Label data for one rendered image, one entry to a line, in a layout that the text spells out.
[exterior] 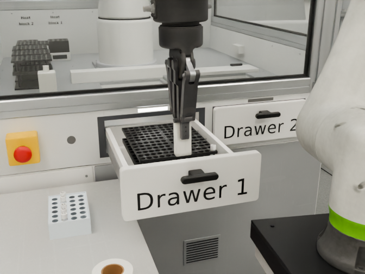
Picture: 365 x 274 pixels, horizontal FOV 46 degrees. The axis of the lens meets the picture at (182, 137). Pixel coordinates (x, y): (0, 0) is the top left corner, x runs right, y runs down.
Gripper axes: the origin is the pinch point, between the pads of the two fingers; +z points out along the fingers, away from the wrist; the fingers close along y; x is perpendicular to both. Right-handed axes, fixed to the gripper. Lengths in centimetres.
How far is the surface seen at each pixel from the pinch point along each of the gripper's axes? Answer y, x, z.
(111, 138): -28.2, -9.5, 9.0
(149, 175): -1.8, -6.2, 7.6
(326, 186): -140, 141, 100
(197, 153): -12.0, 7.1, 8.8
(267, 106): -33.7, 35.8, 6.8
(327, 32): -35, 54, -13
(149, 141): -22.1, -1.3, 8.6
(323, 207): -117, 122, 99
